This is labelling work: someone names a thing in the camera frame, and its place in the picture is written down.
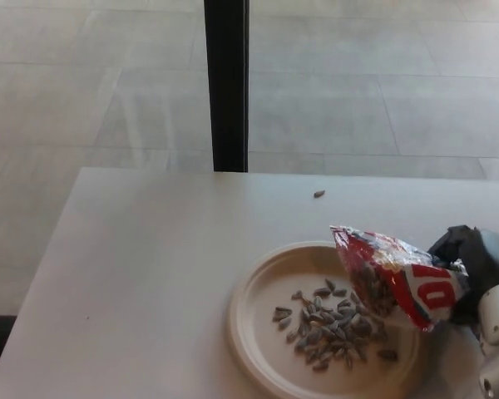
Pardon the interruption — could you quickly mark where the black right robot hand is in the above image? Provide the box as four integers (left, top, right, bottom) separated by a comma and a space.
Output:
427, 225, 499, 328

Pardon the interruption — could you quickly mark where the red white sunflower seed bag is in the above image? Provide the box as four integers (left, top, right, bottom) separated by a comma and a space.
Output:
329, 224, 470, 334

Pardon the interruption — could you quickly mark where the pile of sunflower seeds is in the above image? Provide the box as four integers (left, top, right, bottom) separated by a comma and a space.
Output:
272, 278, 399, 372

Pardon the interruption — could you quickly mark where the cream round paper plate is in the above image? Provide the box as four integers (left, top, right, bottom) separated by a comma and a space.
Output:
226, 240, 425, 399

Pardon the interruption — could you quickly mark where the black window frame post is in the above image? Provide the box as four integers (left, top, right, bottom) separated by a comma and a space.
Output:
203, 0, 250, 173

